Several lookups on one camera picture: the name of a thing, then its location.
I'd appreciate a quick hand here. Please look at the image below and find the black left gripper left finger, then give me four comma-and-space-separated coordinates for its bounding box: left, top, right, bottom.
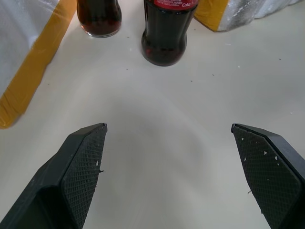
0, 123, 108, 229

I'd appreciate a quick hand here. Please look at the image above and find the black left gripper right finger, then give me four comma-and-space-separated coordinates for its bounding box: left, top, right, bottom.
230, 123, 305, 229

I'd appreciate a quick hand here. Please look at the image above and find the red-labelled cola bottle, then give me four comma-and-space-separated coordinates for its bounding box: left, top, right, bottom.
76, 0, 123, 38
141, 0, 199, 67

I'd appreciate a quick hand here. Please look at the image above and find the white bag with yellow stripe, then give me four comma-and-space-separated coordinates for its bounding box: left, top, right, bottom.
0, 0, 77, 130

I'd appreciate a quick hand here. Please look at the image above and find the silver and yellow package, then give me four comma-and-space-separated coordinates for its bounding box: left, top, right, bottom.
193, 0, 305, 33

